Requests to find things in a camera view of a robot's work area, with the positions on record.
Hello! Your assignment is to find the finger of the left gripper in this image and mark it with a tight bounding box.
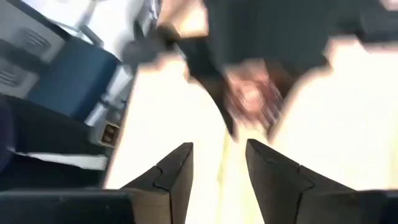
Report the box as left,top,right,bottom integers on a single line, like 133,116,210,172
266,60,327,131
178,40,237,138

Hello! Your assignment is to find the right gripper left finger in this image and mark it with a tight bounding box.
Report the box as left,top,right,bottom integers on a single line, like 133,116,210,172
119,142,194,224

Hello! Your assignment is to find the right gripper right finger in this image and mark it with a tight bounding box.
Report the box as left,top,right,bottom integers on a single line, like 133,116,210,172
244,139,374,224

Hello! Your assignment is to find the pink glass candle holder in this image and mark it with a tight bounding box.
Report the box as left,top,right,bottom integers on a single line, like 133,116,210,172
223,58,285,131

